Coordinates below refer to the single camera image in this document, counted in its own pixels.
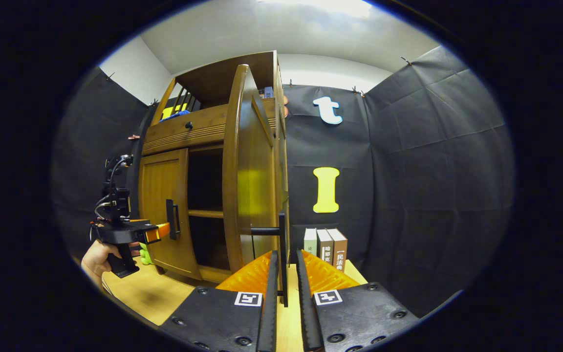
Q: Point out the wooden cabinet door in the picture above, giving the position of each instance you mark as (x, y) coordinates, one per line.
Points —
(252, 195)
(162, 205)

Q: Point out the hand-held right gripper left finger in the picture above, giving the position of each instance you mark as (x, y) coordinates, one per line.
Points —
(268, 303)

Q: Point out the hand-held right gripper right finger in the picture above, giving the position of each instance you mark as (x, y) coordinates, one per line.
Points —
(307, 303)

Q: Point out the green plush toy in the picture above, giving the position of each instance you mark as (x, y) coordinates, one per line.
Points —
(144, 255)

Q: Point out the wooden cabinet drawer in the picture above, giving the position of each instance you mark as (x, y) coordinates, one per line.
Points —
(198, 127)

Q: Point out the grey-brown book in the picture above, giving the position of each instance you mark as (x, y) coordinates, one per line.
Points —
(325, 247)

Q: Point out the blue cloth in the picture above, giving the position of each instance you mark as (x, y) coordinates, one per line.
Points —
(176, 115)

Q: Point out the wooden double-door shoe cabinet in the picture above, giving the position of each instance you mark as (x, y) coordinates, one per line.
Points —
(203, 83)

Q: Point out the pale green book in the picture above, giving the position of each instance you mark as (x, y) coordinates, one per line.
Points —
(310, 240)

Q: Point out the small boxes on cabinet shelf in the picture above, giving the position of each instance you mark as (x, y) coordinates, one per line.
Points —
(268, 92)

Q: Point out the brown book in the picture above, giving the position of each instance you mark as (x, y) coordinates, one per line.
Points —
(340, 252)

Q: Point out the wooden inner shelf board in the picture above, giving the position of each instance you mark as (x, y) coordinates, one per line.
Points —
(205, 213)

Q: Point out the black backdrop cloth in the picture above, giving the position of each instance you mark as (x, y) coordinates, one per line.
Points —
(433, 171)

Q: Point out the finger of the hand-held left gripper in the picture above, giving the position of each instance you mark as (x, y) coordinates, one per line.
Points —
(157, 232)

